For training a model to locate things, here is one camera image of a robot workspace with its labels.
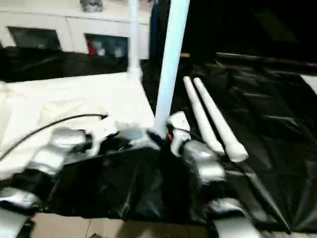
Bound white flat sheet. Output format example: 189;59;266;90
300;73;317;95

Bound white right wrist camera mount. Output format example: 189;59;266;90
166;111;192;157

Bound white plastic table top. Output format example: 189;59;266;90
0;70;164;183

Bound dark objects on cabinet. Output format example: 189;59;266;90
79;0;104;13

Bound white plastic table leg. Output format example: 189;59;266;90
127;0;144;79
182;75;226;157
153;0;191;136
192;76;250;164

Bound white glass-door cabinet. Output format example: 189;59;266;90
0;0;152;60

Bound black left wrist camera cable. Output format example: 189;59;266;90
0;113;109;160

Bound long black bar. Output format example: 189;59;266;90
214;52;317;70

